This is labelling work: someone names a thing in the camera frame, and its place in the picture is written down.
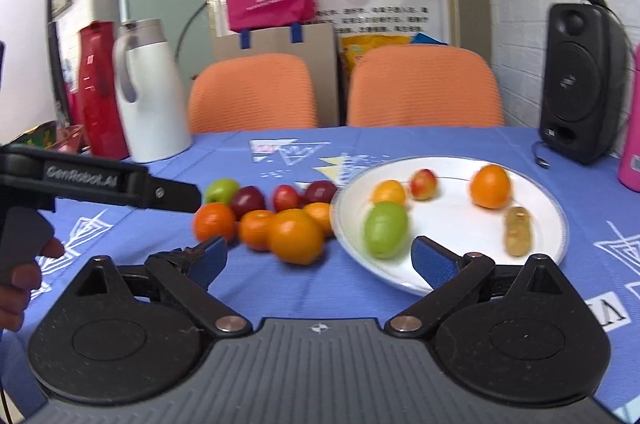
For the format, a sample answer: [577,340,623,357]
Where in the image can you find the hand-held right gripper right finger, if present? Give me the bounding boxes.
[384,235,576,338]

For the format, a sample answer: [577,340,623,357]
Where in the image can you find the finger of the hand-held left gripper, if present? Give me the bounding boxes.
[146,175,204,215]

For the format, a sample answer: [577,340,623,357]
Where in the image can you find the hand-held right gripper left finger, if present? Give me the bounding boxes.
[62,235,253,338]

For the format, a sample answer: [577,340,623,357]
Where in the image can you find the white plate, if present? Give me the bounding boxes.
[330,155,571,297]

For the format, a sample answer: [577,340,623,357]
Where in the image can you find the small green apple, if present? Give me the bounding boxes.
[205,179,241,205]

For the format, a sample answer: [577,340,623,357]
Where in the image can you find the small tangerine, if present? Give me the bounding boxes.
[193,203,237,243]
[303,202,335,237]
[238,210,276,251]

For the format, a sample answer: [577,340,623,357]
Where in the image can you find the big green apple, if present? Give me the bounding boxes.
[363,201,409,259]

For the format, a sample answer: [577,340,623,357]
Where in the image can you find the small red yellow plum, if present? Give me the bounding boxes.
[410,169,439,201]

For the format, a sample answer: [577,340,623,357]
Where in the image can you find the yellowish tangerine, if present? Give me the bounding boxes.
[372,180,407,207]

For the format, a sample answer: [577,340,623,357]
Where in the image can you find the brown longan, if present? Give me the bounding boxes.
[504,206,534,257]

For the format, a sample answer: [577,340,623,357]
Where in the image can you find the large orange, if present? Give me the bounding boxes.
[470,165,512,209]

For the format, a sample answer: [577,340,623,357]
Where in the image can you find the person's left hand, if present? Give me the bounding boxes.
[0,239,66,333]

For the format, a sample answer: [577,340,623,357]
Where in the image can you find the pink glass bowl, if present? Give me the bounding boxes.
[50,124,91,155]

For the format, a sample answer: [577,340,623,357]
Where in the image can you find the colourful printed packet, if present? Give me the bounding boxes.
[17,121,58,149]

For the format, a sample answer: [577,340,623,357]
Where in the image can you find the red thermos jug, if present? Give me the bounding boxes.
[77,21,130,161]

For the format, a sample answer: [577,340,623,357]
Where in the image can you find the white thermos jug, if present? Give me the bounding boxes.
[112,18,193,163]

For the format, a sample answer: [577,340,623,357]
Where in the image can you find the blue printed tablecloth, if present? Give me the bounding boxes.
[0,126,640,410]

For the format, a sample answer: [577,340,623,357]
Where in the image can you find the orange chair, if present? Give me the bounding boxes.
[346,45,506,128]
[187,54,319,135]

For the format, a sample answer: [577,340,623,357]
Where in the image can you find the black-framed white board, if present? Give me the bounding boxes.
[0,0,60,145]

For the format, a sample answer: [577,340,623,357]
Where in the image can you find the brown paper bag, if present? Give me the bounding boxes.
[212,21,341,129]

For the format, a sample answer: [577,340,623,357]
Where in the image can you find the yellow bag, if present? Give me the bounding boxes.
[341,34,416,72]

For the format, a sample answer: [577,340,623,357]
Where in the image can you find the pink bottle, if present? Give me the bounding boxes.
[616,44,640,193]

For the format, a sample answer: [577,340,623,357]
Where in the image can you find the black speaker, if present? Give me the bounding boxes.
[538,2,633,165]

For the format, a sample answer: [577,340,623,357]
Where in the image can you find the black cable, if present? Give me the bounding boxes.
[531,140,551,169]

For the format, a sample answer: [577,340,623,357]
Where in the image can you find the wall poster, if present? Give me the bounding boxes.
[310,0,453,49]

